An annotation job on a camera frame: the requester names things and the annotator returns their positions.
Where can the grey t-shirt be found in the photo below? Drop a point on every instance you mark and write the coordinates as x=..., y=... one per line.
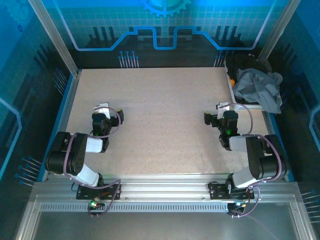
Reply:
x=257, y=87

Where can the pile of black t-shirts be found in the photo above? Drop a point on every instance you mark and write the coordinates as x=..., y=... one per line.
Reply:
x=246, y=60

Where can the white plastic basket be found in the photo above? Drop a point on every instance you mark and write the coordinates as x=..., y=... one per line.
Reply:
x=240, y=107

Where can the small orange item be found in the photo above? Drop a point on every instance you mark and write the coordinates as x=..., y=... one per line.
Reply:
x=231, y=81

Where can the left controller board with light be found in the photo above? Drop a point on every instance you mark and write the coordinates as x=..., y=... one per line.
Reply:
x=94, y=204

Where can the controller board with light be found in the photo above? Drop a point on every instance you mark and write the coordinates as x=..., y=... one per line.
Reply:
x=94, y=204
x=237, y=205

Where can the right controller board with light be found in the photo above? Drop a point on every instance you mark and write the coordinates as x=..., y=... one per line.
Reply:
x=237, y=205

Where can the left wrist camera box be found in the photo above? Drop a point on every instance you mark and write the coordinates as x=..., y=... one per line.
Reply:
x=102, y=108

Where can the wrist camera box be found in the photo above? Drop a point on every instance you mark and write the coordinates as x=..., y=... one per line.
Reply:
x=102, y=108
x=222, y=106

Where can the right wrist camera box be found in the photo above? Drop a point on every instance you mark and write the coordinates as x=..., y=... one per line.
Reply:
x=222, y=106

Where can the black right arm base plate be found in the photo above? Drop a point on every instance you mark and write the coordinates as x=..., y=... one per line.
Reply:
x=217, y=191

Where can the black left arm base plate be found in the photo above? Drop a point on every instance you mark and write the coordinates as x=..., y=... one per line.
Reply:
x=85, y=192

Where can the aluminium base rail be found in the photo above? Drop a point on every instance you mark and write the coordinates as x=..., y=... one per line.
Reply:
x=162, y=186

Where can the aluminium frame post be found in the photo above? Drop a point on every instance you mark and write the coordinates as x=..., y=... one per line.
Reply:
x=277, y=32
x=53, y=35

